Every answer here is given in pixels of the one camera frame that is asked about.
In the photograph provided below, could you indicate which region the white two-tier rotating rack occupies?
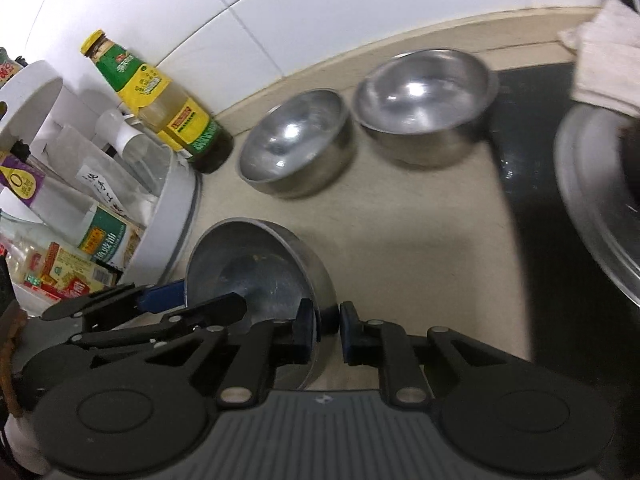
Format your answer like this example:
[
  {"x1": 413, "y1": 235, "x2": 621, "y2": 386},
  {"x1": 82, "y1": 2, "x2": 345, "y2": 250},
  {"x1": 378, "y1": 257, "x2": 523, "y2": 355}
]
[{"x1": 0, "y1": 60, "x2": 201, "y2": 321}]

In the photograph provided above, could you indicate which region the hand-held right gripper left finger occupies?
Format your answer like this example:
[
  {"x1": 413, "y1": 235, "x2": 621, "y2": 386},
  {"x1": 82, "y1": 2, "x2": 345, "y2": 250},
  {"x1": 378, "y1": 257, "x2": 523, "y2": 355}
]
[{"x1": 145, "y1": 299, "x2": 321, "y2": 408}]

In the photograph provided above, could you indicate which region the clear bottle white label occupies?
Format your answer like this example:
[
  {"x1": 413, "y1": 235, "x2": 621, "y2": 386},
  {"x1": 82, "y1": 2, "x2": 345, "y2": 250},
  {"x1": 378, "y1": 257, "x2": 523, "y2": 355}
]
[{"x1": 30, "y1": 107, "x2": 173, "y2": 221}]

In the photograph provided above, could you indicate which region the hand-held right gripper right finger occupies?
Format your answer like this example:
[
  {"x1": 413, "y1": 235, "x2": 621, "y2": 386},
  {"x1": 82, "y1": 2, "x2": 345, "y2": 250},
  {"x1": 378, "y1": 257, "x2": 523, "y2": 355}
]
[{"x1": 339, "y1": 301, "x2": 533, "y2": 406}]

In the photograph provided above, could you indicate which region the purple label sauce bottle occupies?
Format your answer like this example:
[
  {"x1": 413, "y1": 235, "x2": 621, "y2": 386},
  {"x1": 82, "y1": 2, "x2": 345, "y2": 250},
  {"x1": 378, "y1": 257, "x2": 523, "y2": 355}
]
[{"x1": 0, "y1": 152, "x2": 146, "y2": 266}]

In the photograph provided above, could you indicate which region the glass pot lid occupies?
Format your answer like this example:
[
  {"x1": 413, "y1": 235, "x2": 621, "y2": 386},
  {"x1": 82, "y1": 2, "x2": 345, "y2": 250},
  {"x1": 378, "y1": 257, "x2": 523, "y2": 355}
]
[{"x1": 554, "y1": 105, "x2": 640, "y2": 308}]

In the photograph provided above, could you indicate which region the yellow green label bottle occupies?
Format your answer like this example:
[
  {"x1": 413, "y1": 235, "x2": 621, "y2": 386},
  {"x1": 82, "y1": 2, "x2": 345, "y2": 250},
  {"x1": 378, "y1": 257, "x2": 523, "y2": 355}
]
[{"x1": 81, "y1": 30, "x2": 235, "y2": 175}]

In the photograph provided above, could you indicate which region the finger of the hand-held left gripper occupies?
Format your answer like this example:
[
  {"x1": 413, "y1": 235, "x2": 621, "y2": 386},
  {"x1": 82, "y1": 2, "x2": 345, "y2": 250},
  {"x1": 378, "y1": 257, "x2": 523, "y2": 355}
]
[
  {"x1": 70, "y1": 292, "x2": 248, "y2": 357},
  {"x1": 41, "y1": 281, "x2": 187, "y2": 322}
]

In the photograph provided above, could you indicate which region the yellow cap vinegar bottle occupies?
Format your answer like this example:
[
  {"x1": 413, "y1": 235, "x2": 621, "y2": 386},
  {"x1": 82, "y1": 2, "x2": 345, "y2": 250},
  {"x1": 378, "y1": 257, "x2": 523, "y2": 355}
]
[{"x1": 0, "y1": 230, "x2": 123, "y2": 301}]

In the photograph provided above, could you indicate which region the large stainless steel bowl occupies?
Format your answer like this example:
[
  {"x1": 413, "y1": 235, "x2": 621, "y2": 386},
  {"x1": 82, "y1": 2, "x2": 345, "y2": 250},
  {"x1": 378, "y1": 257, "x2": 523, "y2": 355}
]
[{"x1": 185, "y1": 217, "x2": 337, "y2": 391}]

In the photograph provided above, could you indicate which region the black induction cooktop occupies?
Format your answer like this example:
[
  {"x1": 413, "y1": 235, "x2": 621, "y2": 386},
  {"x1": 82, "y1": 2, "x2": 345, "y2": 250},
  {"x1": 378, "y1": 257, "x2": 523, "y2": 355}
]
[{"x1": 487, "y1": 60, "x2": 640, "y2": 480}]

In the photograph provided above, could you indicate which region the white cloth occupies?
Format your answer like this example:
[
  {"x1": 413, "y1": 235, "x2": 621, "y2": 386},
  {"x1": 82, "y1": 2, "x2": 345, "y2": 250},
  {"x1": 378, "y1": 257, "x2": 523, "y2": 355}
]
[{"x1": 557, "y1": 0, "x2": 640, "y2": 118}]

